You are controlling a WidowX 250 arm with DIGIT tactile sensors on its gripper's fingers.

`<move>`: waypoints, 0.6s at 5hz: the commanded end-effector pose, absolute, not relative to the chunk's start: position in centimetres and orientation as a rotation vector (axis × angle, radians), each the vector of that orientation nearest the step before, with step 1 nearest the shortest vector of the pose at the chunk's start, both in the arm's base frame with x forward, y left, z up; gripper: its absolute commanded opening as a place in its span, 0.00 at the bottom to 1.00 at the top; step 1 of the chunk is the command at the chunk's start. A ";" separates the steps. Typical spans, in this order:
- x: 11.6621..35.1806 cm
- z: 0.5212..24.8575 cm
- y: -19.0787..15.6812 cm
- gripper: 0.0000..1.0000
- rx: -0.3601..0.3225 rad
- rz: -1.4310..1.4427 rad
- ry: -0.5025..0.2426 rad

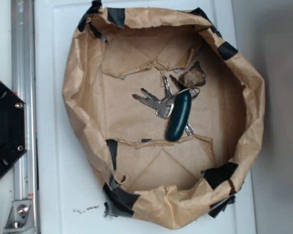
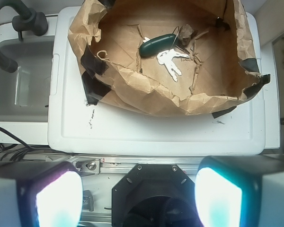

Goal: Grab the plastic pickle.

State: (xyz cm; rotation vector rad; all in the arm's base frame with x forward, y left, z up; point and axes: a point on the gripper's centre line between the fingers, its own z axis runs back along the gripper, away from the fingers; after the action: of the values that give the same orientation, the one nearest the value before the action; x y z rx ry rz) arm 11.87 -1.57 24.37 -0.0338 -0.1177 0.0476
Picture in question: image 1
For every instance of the dark green plastic pickle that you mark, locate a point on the dark green plastic pickle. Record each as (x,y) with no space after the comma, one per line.
(179,117)

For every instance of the silver key under pickle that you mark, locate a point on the silver key under pickle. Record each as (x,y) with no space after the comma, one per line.
(189,129)

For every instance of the silver key long lower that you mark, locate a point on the silver key long lower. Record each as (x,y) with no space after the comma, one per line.
(163,110)

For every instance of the silver key upper left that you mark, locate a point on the silver key upper left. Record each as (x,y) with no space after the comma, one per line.
(150,96)

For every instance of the brown paper bag tray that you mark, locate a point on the brown paper bag tray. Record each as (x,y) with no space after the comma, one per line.
(117,51)

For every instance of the silver key upright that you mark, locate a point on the silver key upright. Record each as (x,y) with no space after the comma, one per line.
(167,87)

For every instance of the bronze small key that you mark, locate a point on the bronze small key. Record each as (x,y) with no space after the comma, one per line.
(175,82)

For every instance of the brown rock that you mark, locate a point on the brown rock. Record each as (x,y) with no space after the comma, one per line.
(194,77)

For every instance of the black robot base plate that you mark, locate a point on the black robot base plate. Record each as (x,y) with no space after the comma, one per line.
(12,129)

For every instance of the metal corner bracket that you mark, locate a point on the metal corner bracket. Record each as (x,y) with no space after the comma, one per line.
(21,218)

